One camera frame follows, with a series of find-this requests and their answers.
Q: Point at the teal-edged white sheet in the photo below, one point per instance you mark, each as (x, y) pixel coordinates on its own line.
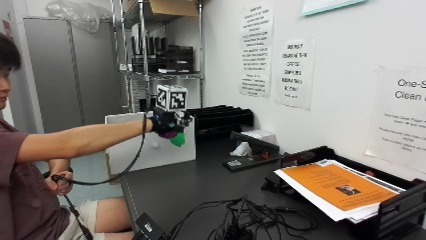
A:
(327, 5)

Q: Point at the white crumpled paper piece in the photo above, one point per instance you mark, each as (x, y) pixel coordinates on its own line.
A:
(241, 150)

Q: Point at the black devices on shelf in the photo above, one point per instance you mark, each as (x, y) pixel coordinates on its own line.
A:
(174, 58)

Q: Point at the small black device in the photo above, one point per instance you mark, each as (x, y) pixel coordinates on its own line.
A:
(148, 228)

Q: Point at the large white paper notice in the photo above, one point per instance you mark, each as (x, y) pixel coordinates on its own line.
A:
(400, 116)

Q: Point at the white cube with black markers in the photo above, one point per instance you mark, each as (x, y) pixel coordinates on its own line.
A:
(170, 97)

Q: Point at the black file sorter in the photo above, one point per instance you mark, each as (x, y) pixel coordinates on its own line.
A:
(219, 116)

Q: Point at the grey metal cabinet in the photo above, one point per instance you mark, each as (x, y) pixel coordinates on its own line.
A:
(57, 73)

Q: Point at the the person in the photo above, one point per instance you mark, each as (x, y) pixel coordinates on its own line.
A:
(26, 203)

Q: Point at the green and purple soft toy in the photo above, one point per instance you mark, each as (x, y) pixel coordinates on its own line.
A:
(178, 140)

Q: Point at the black paper tray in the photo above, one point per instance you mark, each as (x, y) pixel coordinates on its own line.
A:
(399, 213)

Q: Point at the clear plastic bag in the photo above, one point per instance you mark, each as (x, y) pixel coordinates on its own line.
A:
(80, 11)

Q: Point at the brown cardboard box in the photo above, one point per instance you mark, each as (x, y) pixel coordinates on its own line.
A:
(168, 6)

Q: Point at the stack of white papers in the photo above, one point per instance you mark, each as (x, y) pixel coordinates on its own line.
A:
(319, 203)

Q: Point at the short white paper notice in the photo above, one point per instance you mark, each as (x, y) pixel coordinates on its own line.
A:
(294, 73)

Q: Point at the tall white paper notice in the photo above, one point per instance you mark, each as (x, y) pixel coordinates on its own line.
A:
(255, 50)

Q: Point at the white flat board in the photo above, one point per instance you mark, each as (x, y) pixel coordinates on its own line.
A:
(146, 156)

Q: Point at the orange printed sheet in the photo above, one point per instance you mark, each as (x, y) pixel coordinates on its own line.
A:
(337, 186)

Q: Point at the small white box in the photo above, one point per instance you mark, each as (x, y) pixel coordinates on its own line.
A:
(261, 136)

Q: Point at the black desk stapler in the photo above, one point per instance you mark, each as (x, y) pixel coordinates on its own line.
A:
(253, 156)

